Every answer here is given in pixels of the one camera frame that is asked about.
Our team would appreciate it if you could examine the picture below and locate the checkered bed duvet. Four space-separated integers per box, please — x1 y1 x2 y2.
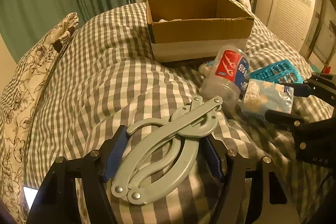
23 3 333 223

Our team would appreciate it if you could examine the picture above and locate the dental floss pick jar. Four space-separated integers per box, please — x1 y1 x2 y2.
199 44 249 112

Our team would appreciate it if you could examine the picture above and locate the cardboard box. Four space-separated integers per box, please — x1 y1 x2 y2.
146 0 254 63

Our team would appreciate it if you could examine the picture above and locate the teal plastic basket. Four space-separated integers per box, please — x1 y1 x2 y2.
249 59 303 85

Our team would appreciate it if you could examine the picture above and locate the grey folding hanger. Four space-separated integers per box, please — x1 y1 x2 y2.
111 96 223 205

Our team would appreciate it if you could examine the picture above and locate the floral pillow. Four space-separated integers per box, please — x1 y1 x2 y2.
1 12 79 223

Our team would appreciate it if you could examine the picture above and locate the crumpled white cloth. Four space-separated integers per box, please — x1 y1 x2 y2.
198 61 214 77

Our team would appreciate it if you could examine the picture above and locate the white sock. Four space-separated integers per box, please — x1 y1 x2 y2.
159 19 171 23

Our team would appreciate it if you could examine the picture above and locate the blue tissue packet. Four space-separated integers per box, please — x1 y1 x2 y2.
240 79 294 119

